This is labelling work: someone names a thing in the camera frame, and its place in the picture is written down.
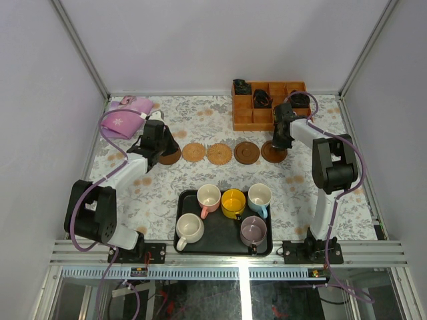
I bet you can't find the woven rattan coaster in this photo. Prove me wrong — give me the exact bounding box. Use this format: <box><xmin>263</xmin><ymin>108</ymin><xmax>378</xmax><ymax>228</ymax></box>
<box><xmin>182</xmin><ymin>143</ymin><xmax>205</xmax><ymax>163</ymax></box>
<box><xmin>207</xmin><ymin>143</ymin><xmax>233</xmax><ymax>165</ymax></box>

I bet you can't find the dark brown wooden coaster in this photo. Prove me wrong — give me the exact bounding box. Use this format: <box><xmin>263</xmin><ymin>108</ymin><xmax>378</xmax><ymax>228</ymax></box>
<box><xmin>234</xmin><ymin>141</ymin><xmax>260</xmax><ymax>165</ymax></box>

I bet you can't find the light blue ceramic cup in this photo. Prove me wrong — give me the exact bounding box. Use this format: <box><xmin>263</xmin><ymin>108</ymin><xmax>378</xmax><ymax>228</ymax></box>
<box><xmin>248</xmin><ymin>183</ymin><xmax>272</xmax><ymax>219</ymax></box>

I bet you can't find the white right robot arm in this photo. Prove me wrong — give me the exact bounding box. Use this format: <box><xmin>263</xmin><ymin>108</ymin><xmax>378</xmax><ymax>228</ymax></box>
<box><xmin>272</xmin><ymin>103</ymin><xmax>358</xmax><ymax>263</ymax></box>

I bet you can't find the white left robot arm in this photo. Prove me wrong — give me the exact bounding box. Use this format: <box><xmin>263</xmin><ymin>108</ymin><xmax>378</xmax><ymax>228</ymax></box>
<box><xmin>64</xmin><ymin>110</ymin><xmax>179</xmax><ymax>263</ymax></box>

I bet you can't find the pink ceramic cup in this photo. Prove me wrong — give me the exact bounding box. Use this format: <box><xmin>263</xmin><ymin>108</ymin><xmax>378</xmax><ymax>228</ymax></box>
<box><xmin>196</xmin><ymin>184</ymin><xmax>222</xmax><ymax>219</ymax></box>

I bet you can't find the cream white ceramic cup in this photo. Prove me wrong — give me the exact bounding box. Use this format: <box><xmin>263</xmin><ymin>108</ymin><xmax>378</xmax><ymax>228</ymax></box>
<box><xmin>175</xmin><ymin>213</ymin><xmax>204</xmax><ymax>251</ymax></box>

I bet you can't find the yellow ceramic cup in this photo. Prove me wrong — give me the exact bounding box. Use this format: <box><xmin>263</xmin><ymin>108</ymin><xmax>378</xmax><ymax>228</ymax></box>
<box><xmin>221</xmin><ymin>189</ymin><xmax>246</xmax><ymax>220</ymax></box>

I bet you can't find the purple ceramic cup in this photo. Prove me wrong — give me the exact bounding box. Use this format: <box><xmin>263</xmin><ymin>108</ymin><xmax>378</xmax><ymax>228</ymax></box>
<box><xmin>240</xmin><ymin>215</ymin><xmax>268</xmax><ymax>256</ymax></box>

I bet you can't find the rolled dark sock right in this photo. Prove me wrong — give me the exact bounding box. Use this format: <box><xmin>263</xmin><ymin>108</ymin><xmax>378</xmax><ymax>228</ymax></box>
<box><xmin>289</xmin><ymin>90</ymin><xmax>310</xmax><ymax>109</ymax></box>

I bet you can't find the rolled dark sock with orange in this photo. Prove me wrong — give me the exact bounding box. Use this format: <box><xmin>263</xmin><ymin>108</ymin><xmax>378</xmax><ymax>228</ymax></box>
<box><xmin>253</xmin><ymin>89</ymin><xmax>272</xmax><ymax>109</ymax></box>

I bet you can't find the orange wooden divider box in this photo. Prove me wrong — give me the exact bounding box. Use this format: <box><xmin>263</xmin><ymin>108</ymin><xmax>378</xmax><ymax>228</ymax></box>
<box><xmin>232</xmin><ymin>81</ymin><xmax>311</xmax><ymax>131</ymax></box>

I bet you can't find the pink folded cloth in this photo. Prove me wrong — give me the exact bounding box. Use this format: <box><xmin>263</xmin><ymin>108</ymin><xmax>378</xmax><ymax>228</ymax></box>
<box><xmin>101</xmin><ymin>95</ymin><xmax>154</xmax><ymax>140</ymax></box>

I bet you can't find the rolled dark sock top-left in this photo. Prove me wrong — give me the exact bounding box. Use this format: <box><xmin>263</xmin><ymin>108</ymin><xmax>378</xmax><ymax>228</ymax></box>
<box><xmin>233</xmin><ymin>79</ymin><xmax>252</xmax><ymax>95</ymax></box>

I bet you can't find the black plastic tray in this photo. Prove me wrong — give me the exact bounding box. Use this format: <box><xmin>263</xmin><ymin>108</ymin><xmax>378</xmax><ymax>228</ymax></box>
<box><xmin>173</xmin><ymin>189</ymin><xmax>273</xmax><ymax>257</ymax></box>

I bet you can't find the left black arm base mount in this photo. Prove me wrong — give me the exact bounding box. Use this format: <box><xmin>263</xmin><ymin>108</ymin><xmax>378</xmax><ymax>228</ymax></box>
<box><xmin>114</xmin><ymin>243</ymin><xmax>166</xmax><ymax>265</ymax></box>

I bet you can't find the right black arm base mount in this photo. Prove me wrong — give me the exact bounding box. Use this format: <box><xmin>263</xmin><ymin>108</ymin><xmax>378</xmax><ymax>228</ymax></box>
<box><xmin>282</xmin><ymin>237</ymin><xmax>344</xmax><ymax>265</ymax></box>

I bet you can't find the blue slotted cable duct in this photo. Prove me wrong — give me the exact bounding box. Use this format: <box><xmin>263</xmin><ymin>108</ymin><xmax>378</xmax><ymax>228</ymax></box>
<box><xmin>62</xmin><ymin>266</ymin><xmax>326</xmax><ymax>281</ymax></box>

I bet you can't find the aluminium front rail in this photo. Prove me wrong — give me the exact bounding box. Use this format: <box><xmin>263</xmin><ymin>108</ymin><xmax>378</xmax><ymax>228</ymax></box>
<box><xmin>49</xmin><ymin>239</ymin><xmax>410</xmax><ymax>267</ymax></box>

